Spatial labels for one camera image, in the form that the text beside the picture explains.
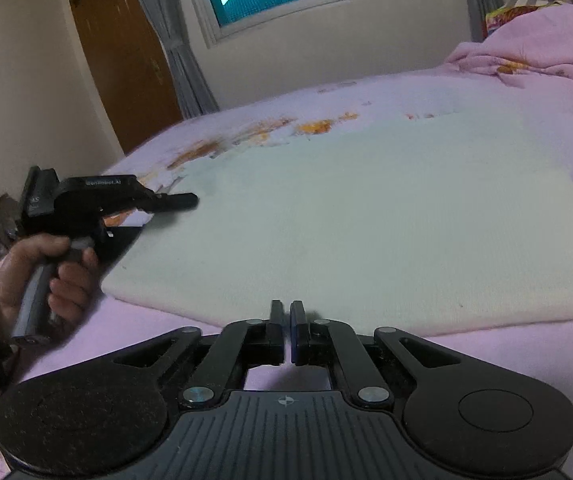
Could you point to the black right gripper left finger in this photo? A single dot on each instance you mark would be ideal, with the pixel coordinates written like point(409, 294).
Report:
point(240, 347)

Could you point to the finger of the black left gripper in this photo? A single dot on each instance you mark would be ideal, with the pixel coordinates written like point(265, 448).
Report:
point(113, 241)
point(158, 203)

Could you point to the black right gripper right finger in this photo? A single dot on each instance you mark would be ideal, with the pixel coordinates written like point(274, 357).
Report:
point(335, 346)

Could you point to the pale yellow-green small garment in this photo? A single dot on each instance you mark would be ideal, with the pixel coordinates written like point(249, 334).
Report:
point(436, 226)

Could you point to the person's left hand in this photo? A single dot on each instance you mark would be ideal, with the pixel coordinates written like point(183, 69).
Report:
point(45, 278)

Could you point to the brown wooden door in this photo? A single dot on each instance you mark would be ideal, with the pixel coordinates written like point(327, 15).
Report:
point(128, 67)

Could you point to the grey curtain left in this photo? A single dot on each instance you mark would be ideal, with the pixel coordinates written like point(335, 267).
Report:
point(192, 91)

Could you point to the pink bunched blanket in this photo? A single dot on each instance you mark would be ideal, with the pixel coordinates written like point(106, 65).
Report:
point(534, 50)

